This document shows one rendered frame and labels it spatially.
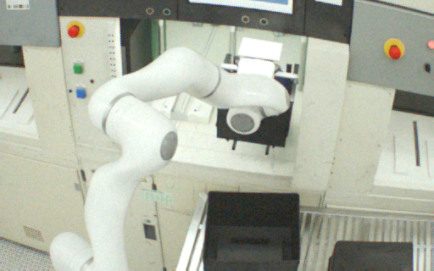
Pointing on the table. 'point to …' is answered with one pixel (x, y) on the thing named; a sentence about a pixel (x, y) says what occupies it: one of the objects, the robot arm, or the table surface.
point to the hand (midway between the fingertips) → (259, 55)
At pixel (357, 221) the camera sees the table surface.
